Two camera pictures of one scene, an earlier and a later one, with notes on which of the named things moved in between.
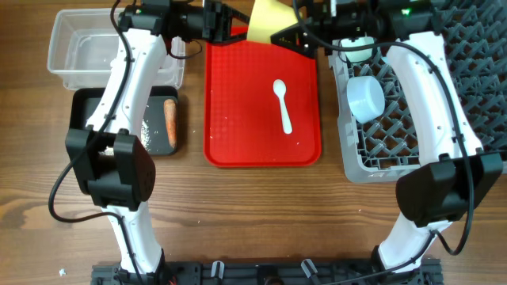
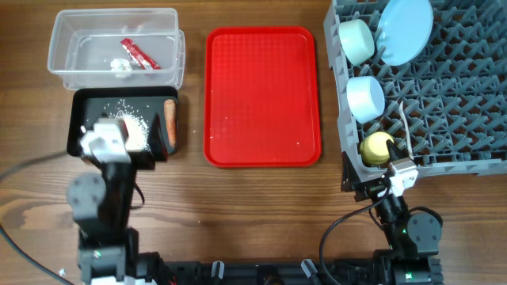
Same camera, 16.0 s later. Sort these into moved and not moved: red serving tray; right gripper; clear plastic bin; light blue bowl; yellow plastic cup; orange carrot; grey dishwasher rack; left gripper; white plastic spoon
Moved: yellow plastic cup; white plastic spoon; right gripper; left gripper
Not moved: clear plastic bin; light blue bowl; grey dishwasher rack; orange carrot; red serving tray
